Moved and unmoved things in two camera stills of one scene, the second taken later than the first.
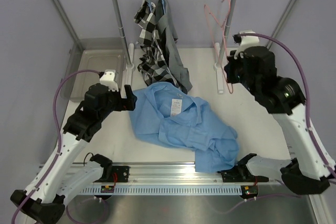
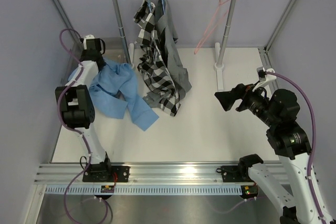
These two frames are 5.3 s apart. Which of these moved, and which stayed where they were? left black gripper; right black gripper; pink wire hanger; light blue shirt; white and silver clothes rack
Moved: light blue shirt; right black gripper; left black gripper; pink wire hanger
Stayed: white and silver clothes rack
